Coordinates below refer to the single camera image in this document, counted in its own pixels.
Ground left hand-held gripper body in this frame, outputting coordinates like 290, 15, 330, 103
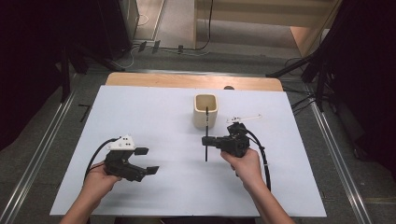
103, 134, 148, 183

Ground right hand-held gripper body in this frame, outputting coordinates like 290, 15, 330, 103
215, 113, 263, 159

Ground black pen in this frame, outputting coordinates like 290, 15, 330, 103
204, 105, 210, 163

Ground beige square cup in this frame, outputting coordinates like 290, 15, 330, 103
192, 93, 219, 130

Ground person's right hand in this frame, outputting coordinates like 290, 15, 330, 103
219, 147, 265, 191

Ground person's left hand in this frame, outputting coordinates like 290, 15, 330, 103
83, 160, 123, 201

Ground white table sheet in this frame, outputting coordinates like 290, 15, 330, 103
49, 85, 328, 218

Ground black stand with legs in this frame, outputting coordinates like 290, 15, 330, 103
265, 0, 368, 113

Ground dark cabinet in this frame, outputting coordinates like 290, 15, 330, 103
94, 0, 140, 62

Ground light wooden cabinet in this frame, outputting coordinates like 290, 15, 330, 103
193, 0, 344, 58

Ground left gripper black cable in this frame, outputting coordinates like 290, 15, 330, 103
83, 137, 121, 182

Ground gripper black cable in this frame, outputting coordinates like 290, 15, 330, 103
83, 137, 121, 182
245, 128, 273, 192

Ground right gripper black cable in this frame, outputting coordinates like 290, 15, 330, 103
245, 128, 273, 192

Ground black floor cables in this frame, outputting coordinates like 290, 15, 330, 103
283, 87, 316, 117

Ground metal floor rail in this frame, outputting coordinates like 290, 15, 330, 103
0, 89, 78, 224
309, 100, 374, 224

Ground white floor cable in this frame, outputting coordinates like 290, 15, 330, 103
116, 46, 139, 70

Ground black stand post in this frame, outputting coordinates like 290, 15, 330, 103
59, 43, 73, 105

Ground hanging black cable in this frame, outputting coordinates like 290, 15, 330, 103
197, 0, 215, 51

